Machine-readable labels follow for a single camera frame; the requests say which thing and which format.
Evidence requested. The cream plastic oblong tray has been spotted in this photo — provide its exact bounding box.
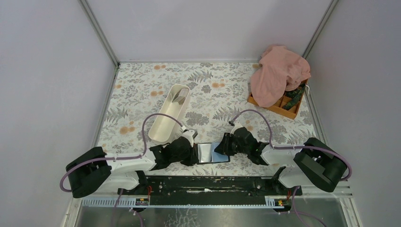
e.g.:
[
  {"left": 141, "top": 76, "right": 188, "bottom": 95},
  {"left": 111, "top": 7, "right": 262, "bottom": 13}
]
[{"left": 148, "top": 84, "right": 191, "bottom": 145}]

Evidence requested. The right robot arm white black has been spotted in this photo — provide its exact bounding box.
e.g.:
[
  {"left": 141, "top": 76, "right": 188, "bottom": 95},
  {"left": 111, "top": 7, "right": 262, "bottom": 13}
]
[{"left": 212, "top": 127, "right": 348, "bottom": 192}]

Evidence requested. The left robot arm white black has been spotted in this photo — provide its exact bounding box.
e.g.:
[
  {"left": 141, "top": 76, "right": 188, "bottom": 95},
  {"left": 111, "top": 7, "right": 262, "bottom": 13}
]
[{"left": 62, "top": 136, "right": 194, "bottom": 198}]

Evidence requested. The floral patterned table mat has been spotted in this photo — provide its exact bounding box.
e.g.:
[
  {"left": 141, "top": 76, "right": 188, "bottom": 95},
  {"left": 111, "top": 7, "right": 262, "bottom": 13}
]
[{"left": 98, "top": 62, "right": 315, "bottom": 176}]

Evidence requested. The wooden organizer box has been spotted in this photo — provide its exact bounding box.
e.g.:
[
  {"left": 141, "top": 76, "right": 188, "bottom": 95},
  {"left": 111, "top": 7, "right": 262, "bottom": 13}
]
[{"left": 264, "top": 79, "right": 308, "bottom": 119}]

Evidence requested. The pink cloth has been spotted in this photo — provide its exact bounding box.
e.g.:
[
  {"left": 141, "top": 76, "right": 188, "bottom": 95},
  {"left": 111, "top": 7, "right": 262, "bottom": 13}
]
[{"left": 250, "top": 45, "right": 311, "bottom": 107}]

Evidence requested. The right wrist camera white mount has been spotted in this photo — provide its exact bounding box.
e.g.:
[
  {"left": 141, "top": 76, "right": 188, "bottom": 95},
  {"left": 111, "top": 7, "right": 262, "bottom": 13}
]
[{"left": 229, "top": 121, "right": 244, "bottom": 134}]

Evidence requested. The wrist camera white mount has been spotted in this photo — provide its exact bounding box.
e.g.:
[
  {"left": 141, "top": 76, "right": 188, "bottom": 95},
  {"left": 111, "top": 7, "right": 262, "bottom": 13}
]
[
  {"left": 182, "top": 129, "right": 198, "bottom": 147},
  {"left": 229, "top": 121, "right": 244, "bottom": 134}
]

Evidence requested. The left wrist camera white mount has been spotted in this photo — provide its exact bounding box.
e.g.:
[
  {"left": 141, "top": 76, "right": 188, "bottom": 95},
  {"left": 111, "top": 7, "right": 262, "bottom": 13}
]
[{"left": 182, "top": 129, "right": 198, "bottom": 147}]

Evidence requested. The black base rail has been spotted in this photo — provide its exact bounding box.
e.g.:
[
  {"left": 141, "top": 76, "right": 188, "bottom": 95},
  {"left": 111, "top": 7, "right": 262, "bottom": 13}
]
[{"left": 117, "top": 175, "right": 302, "bottom": 205}]

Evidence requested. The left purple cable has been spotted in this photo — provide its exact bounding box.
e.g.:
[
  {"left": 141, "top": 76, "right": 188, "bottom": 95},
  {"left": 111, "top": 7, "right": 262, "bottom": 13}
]
[{"left": 59, "top": 113, "right": 187, "bottom": 227}]

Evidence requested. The purple cable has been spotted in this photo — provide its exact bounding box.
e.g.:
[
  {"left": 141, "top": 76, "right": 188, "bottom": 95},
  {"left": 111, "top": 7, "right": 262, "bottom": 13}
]
[
  {"left": 59, "top": 113, "right": 187, "bottom": 227},
  {"left": 229, "top": 109, "right": 353, "bottom": 227}
]

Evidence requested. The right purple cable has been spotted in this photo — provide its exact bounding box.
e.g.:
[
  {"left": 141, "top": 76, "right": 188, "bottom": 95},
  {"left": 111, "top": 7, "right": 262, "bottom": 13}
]
[{"left": 229, "top": 109, "right": 353, "bottom": 227}]

